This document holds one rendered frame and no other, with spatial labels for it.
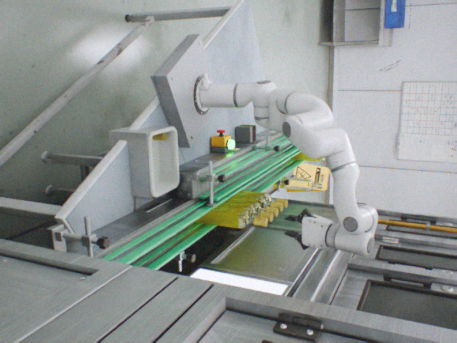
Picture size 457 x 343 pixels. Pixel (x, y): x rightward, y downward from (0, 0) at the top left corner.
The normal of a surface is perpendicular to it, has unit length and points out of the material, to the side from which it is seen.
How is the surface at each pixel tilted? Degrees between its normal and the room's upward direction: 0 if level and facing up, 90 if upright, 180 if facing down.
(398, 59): 90
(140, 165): 90
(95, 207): 0
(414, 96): 90
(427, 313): 90
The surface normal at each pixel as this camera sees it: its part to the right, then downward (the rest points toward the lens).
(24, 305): -0.02, -0.97
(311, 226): -0.66, 0.11
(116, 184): 0.91, 0.08
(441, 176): -0.42, 0.22
